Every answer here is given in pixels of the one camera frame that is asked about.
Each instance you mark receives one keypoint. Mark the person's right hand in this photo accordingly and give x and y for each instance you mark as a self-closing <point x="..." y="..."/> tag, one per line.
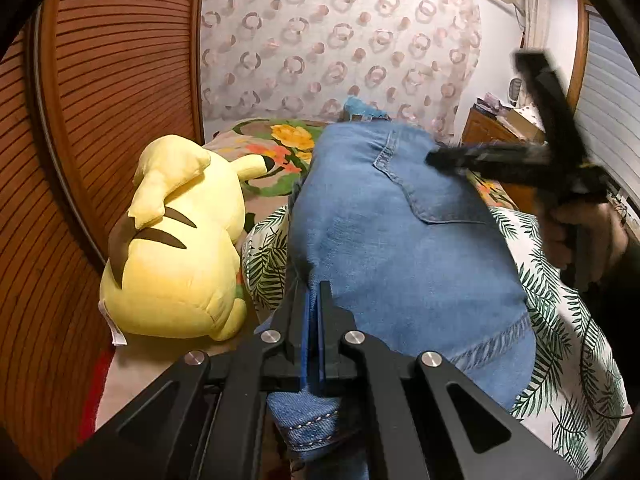
<point x="600" y="240"/>

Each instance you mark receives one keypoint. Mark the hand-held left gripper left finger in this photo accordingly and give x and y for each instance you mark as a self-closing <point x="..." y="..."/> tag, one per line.
<point x="295" y="340"/>

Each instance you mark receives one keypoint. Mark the wooden louvered wardrobe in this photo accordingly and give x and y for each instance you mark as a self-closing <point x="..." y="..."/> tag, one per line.
<point x="100" y="110"/>

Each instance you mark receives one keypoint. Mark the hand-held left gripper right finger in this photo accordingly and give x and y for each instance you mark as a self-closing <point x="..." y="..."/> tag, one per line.
<point x="332" y="345"/>

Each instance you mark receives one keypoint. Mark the open cardboard box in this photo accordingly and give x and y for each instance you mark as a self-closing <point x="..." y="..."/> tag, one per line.
<point x="520" y="122"/>

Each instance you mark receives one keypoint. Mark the circle pattern curtain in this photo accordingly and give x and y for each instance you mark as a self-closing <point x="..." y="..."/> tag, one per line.
<point x="340" y="45"/>

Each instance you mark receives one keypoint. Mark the grey window blind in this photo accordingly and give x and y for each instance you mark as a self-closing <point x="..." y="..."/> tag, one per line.
<point x="605" y="110"/>

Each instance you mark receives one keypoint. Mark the wooden sideboard cabinet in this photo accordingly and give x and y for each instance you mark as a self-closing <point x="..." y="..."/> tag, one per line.
<point x="482" y="130"/>

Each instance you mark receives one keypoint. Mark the yellow plush toy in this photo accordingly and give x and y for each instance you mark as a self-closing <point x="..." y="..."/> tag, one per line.
<point x="175" y="260"/>

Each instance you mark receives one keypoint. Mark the blue denim pants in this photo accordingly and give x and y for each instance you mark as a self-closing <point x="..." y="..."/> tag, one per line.
<point x="400" y="270"/>

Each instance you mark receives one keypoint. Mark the small white desk fan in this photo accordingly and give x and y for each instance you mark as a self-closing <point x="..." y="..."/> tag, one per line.
<point x="515" y="91"/>

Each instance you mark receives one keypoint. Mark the beige tied curtain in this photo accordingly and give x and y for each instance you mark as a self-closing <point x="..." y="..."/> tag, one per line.
<point x="531" y="15"/>

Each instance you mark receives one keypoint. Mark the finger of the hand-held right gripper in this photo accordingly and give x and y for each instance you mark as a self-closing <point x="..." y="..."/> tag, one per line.
<point x="480" y="152"/>
<point x="505" y="171"/>

